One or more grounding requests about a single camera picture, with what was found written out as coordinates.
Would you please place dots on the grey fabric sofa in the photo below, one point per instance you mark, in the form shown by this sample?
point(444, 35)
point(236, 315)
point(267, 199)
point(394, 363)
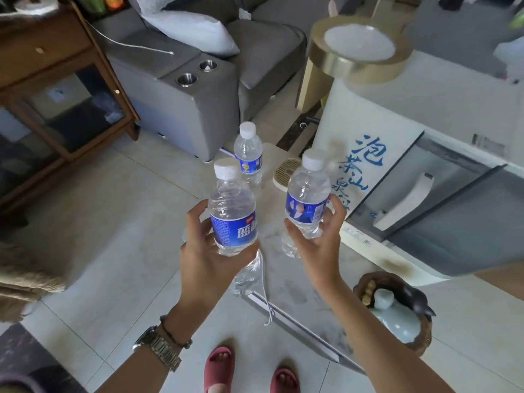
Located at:
point(204, 106)

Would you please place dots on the person's left thumb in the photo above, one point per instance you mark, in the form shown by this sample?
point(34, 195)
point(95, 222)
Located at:
point(197, 218)

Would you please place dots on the beige fuzzy blanket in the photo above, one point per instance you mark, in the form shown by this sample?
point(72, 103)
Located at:
point(24, 278)

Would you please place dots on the water bottle with portrait label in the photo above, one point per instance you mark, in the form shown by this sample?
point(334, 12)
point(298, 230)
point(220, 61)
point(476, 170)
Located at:
point(307, 188)

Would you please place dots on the pale blue ceramic teapot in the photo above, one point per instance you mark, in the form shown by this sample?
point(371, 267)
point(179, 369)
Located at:
point(397, 323)

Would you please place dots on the water bottle with yellow-badge label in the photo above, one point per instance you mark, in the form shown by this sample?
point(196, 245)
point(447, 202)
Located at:
point(248, 155)

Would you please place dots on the person's right forearm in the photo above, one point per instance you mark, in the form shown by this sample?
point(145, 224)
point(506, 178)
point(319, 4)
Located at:
point(376, 343)

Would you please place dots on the white round dish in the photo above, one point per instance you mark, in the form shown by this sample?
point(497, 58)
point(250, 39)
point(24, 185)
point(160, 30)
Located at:
point(37, 4)

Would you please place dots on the gold round side table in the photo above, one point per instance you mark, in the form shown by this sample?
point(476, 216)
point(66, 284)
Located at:
point(360, 65)

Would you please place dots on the carved dark wooden tea tray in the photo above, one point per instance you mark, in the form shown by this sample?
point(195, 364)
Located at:
point(413, 296)

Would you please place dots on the beige round drip tray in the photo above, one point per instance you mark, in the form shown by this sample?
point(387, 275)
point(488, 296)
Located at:
point(282, 173)

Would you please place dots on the person's right hand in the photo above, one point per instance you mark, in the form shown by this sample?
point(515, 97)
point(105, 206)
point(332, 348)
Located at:
point(321, 257)

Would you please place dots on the person's right thumb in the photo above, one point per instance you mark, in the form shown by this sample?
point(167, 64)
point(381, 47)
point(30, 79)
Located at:
point(336, 214)

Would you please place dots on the person's left forearm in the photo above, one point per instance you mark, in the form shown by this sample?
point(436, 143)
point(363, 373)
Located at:
point(172, 347)

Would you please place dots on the brown wooden glass cabinet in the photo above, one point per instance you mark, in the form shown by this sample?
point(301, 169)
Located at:
point(49, 77)

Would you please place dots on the white water dispenser machine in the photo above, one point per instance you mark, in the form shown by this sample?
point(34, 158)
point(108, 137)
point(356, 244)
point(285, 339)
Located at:
point(434, 102)

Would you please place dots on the water bottle with large-print label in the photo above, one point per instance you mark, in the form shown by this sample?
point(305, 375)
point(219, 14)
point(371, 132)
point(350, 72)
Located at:
point(233, 200)

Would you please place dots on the red slipper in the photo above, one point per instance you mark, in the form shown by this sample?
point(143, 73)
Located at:
point(219, 370)
point(285, 380)

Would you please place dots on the silver metal wristwatch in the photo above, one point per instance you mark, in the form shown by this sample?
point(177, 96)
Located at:
point(161, 349)

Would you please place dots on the person's left hand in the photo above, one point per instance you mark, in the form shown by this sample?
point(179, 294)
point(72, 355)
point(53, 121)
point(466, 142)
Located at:
point(200, 266)

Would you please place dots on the white pillow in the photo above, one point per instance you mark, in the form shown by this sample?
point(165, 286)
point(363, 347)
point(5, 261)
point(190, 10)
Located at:
point(192, 32)

